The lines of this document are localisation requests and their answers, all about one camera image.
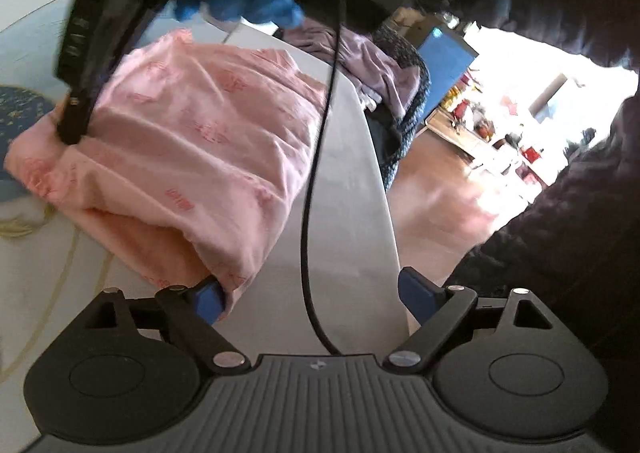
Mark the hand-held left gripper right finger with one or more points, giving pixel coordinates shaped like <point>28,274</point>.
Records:
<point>417,295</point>

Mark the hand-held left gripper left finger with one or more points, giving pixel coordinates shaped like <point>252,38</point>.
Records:
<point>210,300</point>

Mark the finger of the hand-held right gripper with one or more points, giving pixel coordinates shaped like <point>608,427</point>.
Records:
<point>72,125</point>

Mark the pink printed shirt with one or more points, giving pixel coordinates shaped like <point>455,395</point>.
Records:
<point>200,133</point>

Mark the cluttered wooden table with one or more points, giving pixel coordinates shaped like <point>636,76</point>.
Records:
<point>450,125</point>

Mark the dark woven basket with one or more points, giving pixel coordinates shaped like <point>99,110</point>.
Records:
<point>415,98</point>

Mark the blue cabinet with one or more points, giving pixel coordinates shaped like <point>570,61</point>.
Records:
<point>445,63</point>

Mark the purple garment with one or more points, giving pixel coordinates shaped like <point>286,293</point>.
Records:
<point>370,63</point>

